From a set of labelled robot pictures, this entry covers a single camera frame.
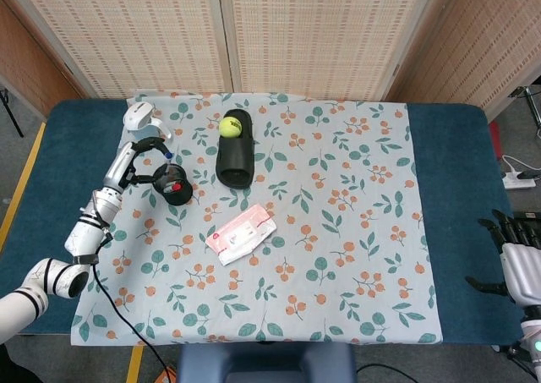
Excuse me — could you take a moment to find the black tripod stand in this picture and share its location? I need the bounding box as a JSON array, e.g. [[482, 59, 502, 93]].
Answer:
[[0, 85, 25, 139]]

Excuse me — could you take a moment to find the yellow-green tennis ball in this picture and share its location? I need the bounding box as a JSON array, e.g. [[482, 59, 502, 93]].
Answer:
[[218, 116, 243, 139]]

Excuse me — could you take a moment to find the dark teal table cover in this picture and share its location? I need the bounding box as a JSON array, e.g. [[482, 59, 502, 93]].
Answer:
[[0, 99, 527, 342]]

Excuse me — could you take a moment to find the white power cord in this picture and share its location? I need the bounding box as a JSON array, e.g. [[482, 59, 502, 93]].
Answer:
[[500, 154, 525, 175]]

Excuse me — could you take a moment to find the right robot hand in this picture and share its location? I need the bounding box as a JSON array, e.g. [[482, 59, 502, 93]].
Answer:
[[464, 208, 541, 310]]

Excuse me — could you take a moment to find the white power strip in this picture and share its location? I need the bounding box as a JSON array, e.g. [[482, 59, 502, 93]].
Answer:
[[502, 169, 537, 189]]

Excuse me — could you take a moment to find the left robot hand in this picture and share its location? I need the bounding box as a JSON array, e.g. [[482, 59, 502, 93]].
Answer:
[[103, 136, 172, 194]]

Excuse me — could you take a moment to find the black round object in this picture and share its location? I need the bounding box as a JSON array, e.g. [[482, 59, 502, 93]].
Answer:
[[152, 165, 194, 206]]

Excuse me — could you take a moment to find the floral fruit print tablecloth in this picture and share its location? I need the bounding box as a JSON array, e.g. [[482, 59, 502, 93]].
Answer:
[[69, 90, 444, 345]]

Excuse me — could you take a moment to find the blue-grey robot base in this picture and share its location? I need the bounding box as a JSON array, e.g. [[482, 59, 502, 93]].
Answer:
[[177, 342, 358, 383]]

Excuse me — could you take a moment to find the black rubber slipper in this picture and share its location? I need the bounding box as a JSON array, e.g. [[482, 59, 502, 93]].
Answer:
[[215, 108, 255, 189]]

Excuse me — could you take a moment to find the metal light stand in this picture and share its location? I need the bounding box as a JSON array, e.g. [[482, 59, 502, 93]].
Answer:
[[506, 76, 541, 139]]

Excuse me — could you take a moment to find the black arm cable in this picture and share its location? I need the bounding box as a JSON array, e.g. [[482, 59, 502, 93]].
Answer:
[[74, 224, 178, 383]]

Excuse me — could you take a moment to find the pink wet wipes pack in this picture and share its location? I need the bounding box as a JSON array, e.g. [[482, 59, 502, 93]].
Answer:
[[205, 203, 278, 267]]

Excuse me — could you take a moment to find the woven bamboo folding screen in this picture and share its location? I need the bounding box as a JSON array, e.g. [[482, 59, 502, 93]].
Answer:
[[0, 0, 541, 118]]

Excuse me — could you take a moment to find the white plastic object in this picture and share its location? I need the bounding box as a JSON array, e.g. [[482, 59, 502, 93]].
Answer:
[[123, 101, 173, 144]]

